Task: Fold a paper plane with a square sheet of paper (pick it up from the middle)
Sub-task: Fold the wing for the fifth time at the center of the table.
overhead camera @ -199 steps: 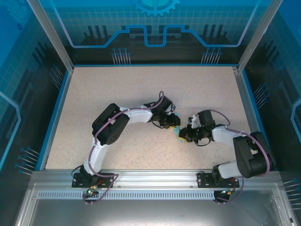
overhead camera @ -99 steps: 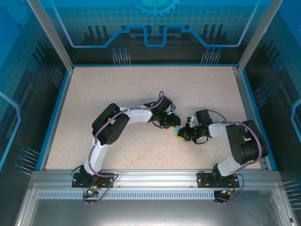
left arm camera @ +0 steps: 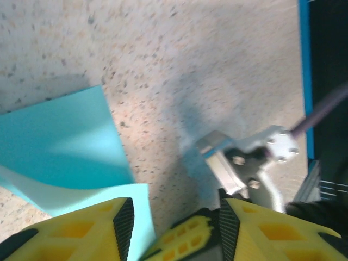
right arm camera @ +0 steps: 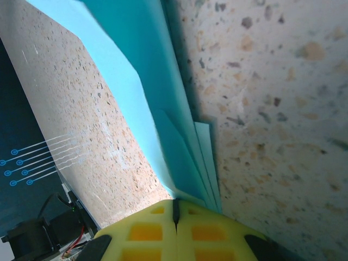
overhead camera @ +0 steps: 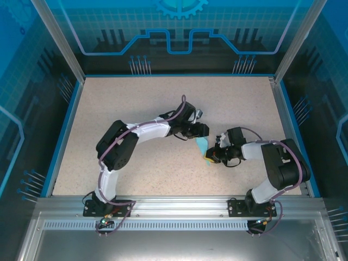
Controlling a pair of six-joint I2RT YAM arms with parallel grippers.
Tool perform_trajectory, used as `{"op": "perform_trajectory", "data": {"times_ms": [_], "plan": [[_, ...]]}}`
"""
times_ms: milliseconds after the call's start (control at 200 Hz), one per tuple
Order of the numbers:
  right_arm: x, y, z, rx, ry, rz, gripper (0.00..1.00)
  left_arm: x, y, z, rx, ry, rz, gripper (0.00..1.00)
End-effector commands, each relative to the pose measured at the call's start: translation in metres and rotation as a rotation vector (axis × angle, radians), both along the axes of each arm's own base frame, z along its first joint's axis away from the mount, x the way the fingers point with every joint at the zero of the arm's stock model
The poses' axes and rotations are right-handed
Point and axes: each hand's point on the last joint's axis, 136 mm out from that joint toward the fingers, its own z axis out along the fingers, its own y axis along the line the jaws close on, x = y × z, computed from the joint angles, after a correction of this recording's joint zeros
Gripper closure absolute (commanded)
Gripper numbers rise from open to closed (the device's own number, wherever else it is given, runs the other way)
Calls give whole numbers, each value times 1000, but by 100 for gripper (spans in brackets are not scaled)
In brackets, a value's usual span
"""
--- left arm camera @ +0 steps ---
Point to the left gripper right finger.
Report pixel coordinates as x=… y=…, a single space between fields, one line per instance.
x=272 y=236

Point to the blue table border strip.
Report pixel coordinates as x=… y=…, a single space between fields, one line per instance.
x=305 y=81

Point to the aluminium side rail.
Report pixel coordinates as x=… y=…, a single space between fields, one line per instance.
x=310 y=179

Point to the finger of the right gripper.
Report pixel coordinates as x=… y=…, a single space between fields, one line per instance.
x=179 y=242

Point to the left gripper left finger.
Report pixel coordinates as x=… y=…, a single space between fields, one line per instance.
x=68 y=239

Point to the light blue paper sheet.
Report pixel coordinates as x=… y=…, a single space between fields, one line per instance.
x=54 y=141

